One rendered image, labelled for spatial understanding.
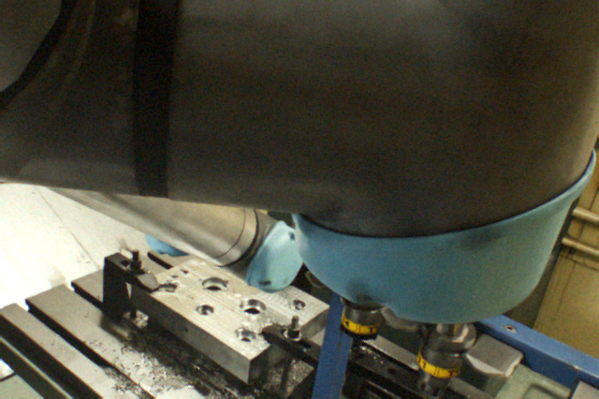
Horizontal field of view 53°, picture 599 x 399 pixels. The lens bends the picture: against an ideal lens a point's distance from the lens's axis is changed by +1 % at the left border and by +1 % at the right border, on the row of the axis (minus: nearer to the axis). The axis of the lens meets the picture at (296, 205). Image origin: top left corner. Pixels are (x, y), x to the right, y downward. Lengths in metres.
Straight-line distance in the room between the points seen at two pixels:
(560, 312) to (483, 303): 1.60
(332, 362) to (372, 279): 0.75
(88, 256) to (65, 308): 0.55
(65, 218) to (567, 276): 1.39
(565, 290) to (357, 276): 1.59
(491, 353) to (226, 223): 0.34
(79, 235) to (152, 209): 1.34
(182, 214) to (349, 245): 0.37
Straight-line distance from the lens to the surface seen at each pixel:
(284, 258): 0.62
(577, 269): 1.71
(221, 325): 1.06
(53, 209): 1.88
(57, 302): 1.28
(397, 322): 0.73
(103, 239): 1.84
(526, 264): 0.16
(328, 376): 0.92
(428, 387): 0.76
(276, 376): 1.11
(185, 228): 0.53
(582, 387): 0.74
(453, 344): 0.71
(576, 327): 1.77
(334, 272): 0.16
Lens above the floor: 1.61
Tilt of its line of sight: 24 degrees down
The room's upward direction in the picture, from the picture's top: 9 degrees clockwise
